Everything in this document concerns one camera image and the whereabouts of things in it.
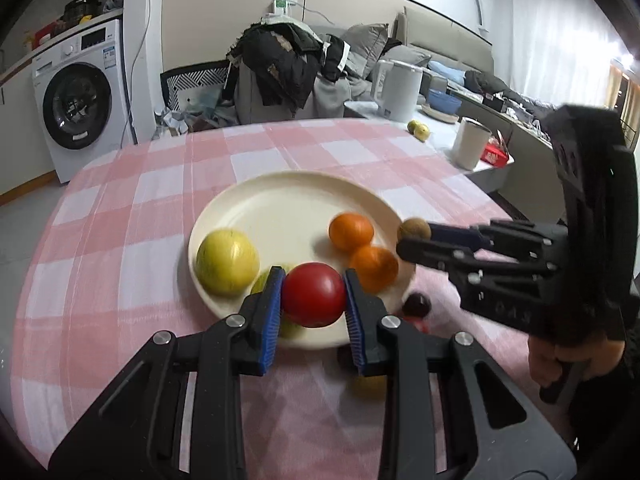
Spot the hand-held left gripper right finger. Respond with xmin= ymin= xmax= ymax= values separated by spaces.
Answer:
xmin=344 ymin=269 xmax=578 ymax=480

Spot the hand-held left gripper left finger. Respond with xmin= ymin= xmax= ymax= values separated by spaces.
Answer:
xmin=47 ymin=266 xmax=286 ymax=480

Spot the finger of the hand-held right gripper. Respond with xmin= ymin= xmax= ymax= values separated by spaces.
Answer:
xmin=396 ymin=237 xmax=559 ymax=281
xmin=427 ymin=219 xmax=568 ymax=252

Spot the small brown kiwi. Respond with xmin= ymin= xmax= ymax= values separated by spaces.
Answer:
xmin=397 ymin=217 xmax=432 ymax=243

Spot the large green round fruit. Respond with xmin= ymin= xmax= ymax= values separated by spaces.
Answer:
xmin=249 ymin=266 xmax=307 ymax=340

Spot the large red tomato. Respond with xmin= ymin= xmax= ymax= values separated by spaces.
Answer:
xmin=281 ymin=261 xmax=348 ymax=329

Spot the orange mandarin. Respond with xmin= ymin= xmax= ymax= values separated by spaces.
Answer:
xmin=328 ymin=212 xmax=375 ymax=253
xmin=348 ymin=245 xmax=400 ymax=295

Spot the large yellow round fruit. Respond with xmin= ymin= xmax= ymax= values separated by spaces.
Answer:
xmin=195 ymin=228 xmax=261 ymax=297

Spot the cream round plate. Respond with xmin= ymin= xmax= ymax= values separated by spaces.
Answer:
xmin=188 ymin=171 xmax=417 ymax=351

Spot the person's right hand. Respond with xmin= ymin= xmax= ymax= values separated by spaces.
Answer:
xmin=527 ymin=332 xmax=626 ymax=396

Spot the dark purple plum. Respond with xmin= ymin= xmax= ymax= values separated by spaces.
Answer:
xmin=403 ymin=293 xmax=432 ymax=319

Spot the small brownish mandarin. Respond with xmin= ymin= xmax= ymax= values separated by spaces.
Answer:
xmin=350 ymin=374 xmax=388 ymax=403

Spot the small red tomato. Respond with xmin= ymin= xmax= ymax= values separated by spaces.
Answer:
xmin=400 ymin=316 xmax=432 ymax=336

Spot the red box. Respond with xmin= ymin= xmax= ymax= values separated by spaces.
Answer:
xmin=481 ymin=142 xmax=515 ymax=167

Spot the beige cup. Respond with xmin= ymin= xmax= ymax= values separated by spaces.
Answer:
xmin=452 ymin=116 xmax=493 ymax=171

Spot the cream dish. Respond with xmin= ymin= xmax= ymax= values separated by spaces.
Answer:
xmin=421 ymin=104 xmax=460 ymax=125

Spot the blue bowl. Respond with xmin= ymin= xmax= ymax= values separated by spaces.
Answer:
xmin=427 ymin=89 xmax=463 ymax=115

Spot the dark blanket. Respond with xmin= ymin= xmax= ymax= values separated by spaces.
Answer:
xmin=465 ymin=70 xmax=556 ymax=111

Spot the white electric kettle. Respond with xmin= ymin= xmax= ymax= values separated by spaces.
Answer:
xmin=370 ymin=59 xmax=425 ymax=122

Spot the pink checked tablecloth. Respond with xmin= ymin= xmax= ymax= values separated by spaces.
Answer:
xmin=10 ymin=119 xmax=576 ymax=480

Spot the light blue cushion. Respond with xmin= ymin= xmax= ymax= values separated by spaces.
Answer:
xmin=427 ymin=60 xmax=468 ymax=81

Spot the white curtain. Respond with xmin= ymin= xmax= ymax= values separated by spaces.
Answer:
xmin=510 ymin=0 xmax=626 ymax=111

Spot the grey garment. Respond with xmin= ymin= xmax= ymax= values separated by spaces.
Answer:
xmin=235 ymin=67 xmax=353 ymax=126

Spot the beige sofa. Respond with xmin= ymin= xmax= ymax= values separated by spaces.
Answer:
xmin=395 ymin=7 xmax=496 ymax=78

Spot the grey pillow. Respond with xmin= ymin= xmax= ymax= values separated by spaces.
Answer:
xmin=340 ymin=23 xmax=391 ymax=68

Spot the patterned chair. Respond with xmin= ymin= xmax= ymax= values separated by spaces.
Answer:
xmin=160 ymin=61 xmax=236 ymax=111

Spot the white washing machine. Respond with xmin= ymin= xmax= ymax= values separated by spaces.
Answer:
xmin=32 ymin=19 xmax=138 ymax=184

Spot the white kitchen counter cabinet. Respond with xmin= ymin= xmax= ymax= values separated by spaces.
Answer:
xmin=0 ymin=55 xmax=56 ymax=206

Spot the black cooking pot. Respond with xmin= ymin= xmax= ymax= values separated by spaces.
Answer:
xmin=64 ymin=0 xmax=103 ymax=21

